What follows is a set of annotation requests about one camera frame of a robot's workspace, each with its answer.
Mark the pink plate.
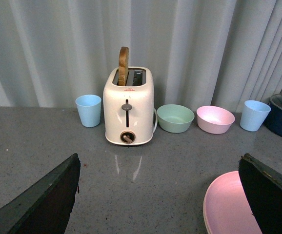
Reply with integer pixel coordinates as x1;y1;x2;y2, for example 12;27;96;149
203;171;261;234

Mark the cream two-slot toaster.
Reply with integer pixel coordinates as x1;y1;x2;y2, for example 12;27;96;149
103;67;157;146

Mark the green bowl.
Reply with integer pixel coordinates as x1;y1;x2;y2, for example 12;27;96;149
157;104;195;133

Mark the light blue left cup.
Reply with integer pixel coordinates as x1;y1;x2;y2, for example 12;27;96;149
75;95;101;127

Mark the light blue cup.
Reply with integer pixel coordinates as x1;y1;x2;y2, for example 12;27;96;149
240;100;271;132
75;95;101;127

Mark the brown bread slice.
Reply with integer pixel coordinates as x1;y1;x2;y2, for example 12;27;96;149
118;47;129;86

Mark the pink bowl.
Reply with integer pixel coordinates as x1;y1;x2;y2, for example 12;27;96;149
197;106;235;135

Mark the light blue right cup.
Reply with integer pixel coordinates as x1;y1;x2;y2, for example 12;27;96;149
240;100;271;132

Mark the white plate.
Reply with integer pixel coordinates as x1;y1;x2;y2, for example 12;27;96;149
203;206;211;234

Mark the white toaster power cord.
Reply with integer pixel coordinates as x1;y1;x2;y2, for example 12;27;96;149
152;108;159;134

